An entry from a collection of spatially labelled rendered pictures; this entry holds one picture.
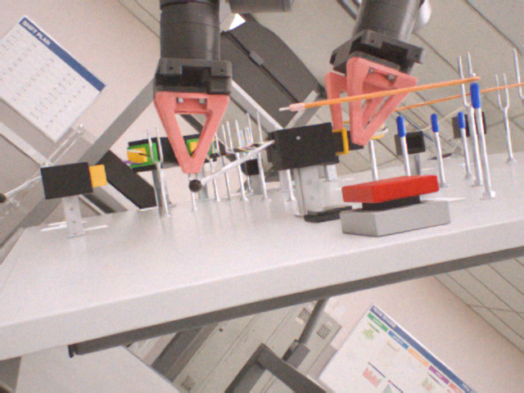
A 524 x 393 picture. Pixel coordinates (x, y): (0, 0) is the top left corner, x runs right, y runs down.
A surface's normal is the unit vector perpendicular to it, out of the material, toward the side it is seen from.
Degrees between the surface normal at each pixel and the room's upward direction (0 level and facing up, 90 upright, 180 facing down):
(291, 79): 90
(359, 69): 113
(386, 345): 90
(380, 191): 90
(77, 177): 90
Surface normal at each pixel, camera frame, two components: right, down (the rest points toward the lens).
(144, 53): 0.21, -0.08
